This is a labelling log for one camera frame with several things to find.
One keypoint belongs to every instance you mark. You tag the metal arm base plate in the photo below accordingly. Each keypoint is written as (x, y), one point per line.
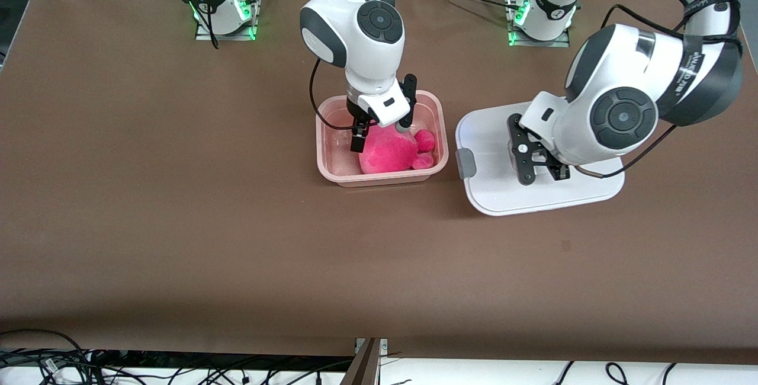
(551, 44)
(237, 37)

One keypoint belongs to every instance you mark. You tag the white lower shelf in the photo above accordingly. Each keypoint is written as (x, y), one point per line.
(503, 373)

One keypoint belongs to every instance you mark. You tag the white box lid grey clips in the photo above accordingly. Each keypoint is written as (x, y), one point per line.
(503, 195)

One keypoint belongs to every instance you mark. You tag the pink plastic storage box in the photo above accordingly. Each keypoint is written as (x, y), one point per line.
(331, 166)

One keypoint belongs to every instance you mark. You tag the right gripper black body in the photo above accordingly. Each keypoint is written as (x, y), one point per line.
(357, 114)

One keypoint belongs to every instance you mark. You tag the brown wooden post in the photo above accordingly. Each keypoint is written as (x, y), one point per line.
(364, 367)

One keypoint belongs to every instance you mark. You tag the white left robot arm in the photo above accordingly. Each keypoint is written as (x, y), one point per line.
(622, 115)

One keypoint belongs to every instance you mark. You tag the pink plush toy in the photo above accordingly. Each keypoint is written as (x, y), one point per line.
(388, 154)

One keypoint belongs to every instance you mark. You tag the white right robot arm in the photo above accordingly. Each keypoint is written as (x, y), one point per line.
(355, 35)

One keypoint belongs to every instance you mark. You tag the small metal bracket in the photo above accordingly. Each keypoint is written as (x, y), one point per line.
(384, 345)

